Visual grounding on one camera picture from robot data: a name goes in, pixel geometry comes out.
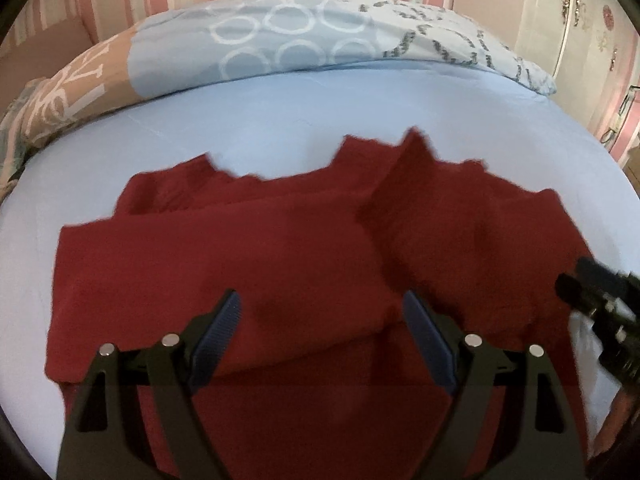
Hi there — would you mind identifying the patterned blue and tan duvet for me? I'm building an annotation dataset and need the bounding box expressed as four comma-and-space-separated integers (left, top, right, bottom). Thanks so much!
0, 0, 558, 201

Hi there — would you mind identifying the dark red knit garment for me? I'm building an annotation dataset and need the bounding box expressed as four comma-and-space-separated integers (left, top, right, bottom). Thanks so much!
44, 127, 598, 480

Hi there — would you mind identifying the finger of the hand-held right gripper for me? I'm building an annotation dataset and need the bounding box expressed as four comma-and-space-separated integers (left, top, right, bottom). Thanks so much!
555, 257, 608, 313

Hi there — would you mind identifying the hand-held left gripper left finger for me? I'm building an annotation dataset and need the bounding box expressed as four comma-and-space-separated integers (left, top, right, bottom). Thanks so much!
55, 288, 243, 480

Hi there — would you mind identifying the brown padded headboard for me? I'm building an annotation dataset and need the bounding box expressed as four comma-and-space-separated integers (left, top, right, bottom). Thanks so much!
0, 17, 96, 111

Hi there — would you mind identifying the light blue bed sheet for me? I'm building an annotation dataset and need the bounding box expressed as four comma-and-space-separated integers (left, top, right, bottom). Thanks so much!
0, 60, 632, 476

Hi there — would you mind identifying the white wardrobe with ornate handles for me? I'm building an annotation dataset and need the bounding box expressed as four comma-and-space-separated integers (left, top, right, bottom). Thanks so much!
515, 0, 640, 126

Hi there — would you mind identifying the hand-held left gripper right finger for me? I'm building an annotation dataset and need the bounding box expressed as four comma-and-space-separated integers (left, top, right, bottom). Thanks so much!
402, 290, 587, 480

